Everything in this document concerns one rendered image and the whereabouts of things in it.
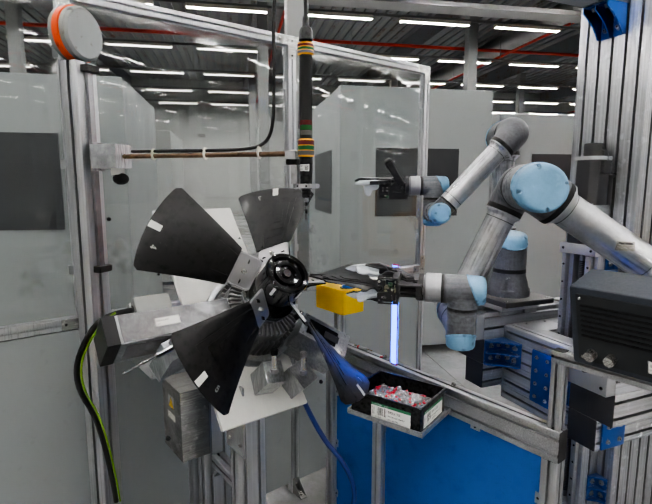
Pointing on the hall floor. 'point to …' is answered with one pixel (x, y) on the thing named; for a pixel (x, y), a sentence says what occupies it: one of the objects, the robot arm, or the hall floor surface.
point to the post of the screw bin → (378, 463)
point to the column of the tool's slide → (90, 308)
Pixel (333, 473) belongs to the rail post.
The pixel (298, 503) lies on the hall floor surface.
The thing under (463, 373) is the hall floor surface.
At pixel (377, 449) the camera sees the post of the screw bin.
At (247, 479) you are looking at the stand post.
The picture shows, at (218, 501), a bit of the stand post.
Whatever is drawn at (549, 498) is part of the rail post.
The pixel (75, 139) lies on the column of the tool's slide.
